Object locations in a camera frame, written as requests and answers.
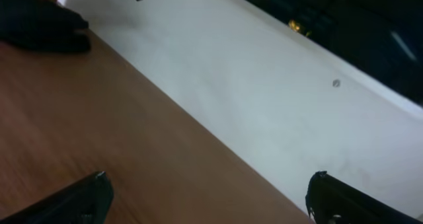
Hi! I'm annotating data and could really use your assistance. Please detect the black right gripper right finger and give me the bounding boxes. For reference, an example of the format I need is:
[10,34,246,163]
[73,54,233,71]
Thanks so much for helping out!
[305,171,422,224]

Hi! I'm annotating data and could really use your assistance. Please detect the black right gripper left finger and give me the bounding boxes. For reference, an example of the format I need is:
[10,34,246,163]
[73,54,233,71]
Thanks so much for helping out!
[1,171,114,224]

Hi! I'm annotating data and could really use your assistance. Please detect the black pants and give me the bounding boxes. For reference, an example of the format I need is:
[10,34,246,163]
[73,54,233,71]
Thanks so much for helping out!
[1,0,91,54]

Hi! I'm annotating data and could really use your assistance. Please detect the small screw on wall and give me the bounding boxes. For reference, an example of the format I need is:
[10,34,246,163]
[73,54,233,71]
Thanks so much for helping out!
[332,79,340,87]

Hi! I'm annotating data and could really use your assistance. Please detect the dark window above wall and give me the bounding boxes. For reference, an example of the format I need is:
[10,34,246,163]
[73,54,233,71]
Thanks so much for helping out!
[245,0,422,105]

